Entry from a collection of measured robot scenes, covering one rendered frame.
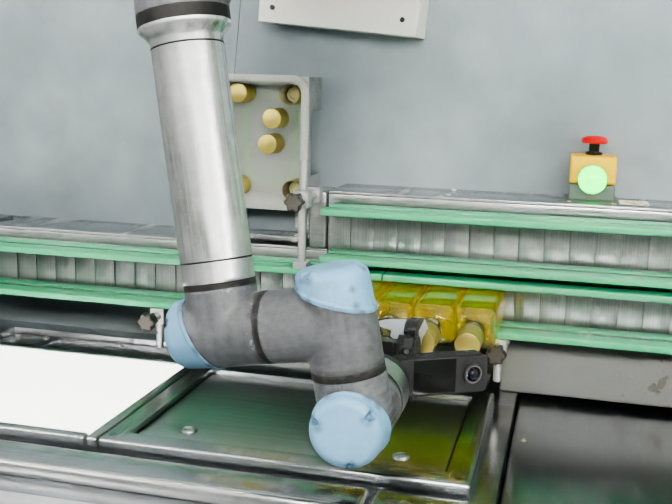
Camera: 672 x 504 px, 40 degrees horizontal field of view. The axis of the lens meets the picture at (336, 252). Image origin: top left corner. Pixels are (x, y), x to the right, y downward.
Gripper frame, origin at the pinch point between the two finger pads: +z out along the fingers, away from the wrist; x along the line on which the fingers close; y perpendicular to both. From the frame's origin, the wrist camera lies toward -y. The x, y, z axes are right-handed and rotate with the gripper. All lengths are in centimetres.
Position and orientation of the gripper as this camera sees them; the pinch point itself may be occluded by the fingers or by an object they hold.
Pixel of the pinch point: (423, 341)
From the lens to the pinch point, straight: 122.7
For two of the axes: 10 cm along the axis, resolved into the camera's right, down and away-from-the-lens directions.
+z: 2.5, -1.7, 9.5
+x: -0.3, 9.8, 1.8
